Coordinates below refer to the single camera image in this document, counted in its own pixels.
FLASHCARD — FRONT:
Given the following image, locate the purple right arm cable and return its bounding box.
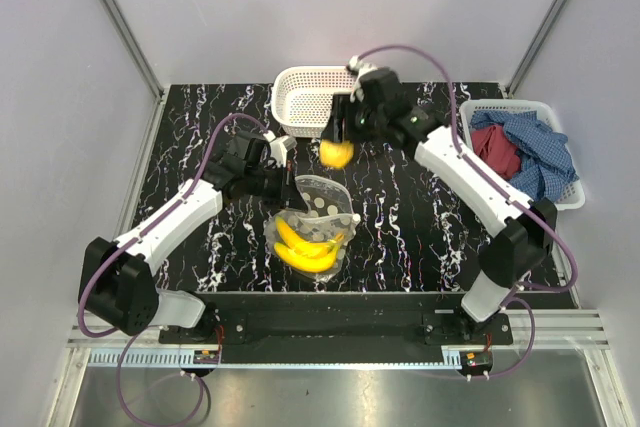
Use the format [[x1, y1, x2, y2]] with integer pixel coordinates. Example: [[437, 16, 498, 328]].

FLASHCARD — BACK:
[[357, 44, 580, 294]]

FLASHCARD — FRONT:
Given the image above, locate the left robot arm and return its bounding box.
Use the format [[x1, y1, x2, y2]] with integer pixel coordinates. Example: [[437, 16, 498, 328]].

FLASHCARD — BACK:
[[78, 131, 307, 343]]

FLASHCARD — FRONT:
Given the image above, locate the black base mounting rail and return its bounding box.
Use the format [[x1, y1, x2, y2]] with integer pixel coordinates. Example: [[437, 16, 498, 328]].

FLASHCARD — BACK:
[[156, 293, 515, 367]]

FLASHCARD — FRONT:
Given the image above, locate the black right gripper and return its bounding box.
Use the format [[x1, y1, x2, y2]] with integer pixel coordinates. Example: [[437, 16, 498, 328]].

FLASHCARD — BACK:
[[323, 93, 385, 145]]

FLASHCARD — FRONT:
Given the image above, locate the white perforated plastic basket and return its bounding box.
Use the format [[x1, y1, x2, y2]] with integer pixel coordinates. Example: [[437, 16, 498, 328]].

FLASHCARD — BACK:
[[271, 65, 397, 139]]

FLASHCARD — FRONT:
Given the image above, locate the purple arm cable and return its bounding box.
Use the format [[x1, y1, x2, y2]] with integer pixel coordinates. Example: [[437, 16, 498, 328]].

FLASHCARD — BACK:
[[77, 114, 274, 338], [357, 44, 580, 294]]

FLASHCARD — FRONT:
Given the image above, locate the polka dot zip top bag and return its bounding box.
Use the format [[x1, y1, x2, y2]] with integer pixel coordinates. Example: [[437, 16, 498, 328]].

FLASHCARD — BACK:
[[264, 175, 361, 283]]

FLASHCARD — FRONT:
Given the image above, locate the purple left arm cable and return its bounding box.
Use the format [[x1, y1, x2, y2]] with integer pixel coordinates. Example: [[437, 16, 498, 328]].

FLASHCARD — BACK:
[[77, 114, 274, 338]]

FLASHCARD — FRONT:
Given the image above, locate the aluminium frame post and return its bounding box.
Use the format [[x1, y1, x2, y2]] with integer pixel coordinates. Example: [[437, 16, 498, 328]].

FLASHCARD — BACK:
[[504, 0, 570, 98], [69, 0, 169, 101]]

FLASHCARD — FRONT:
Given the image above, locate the blue checkered cloth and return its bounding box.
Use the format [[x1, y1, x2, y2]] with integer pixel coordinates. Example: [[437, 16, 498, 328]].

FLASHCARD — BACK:
[[471, 110, 578, 202]]

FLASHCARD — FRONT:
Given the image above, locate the lavender plastic basket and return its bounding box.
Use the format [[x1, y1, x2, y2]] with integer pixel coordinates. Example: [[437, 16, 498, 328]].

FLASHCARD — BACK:
[[460, 99, 585, 211]]

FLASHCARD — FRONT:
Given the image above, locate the dark red cloth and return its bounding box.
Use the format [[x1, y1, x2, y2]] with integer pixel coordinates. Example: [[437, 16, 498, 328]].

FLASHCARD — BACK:
[[471, 124, 521, 181]]

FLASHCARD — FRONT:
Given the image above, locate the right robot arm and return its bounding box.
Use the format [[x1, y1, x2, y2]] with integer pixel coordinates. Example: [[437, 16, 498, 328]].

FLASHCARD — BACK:
[[321, 64, 557, 344]]

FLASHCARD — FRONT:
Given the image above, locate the yellow fake banana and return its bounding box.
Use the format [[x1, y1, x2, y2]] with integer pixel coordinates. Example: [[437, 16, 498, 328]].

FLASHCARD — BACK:
[[274, 217, 345, 274]]

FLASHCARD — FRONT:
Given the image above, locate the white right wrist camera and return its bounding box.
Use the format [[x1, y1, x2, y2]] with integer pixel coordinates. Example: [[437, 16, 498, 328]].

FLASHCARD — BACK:
[[346, 55, 379, 103]]

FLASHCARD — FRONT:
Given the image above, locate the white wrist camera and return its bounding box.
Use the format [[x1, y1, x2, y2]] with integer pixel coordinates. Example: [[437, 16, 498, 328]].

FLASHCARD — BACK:
[[263, 131, 297, 167], [346, 55, 379, 103]]

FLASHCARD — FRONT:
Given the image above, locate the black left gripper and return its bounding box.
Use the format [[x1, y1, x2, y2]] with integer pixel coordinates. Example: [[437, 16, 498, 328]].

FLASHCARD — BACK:
[[245, 161, 308, 212]]

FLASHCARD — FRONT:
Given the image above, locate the left aluminium frame post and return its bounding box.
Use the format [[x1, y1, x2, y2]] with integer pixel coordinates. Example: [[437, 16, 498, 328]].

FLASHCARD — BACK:
[[69, 0, 169, 101]]

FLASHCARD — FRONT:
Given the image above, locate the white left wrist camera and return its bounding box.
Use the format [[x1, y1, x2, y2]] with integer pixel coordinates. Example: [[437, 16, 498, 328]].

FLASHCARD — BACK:
[[263, 131, 297, 167]]

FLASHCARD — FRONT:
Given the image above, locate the right aluminium frame post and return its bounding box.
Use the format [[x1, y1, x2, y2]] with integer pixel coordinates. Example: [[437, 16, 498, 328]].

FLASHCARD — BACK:
[[504, 0, 570, 98]]

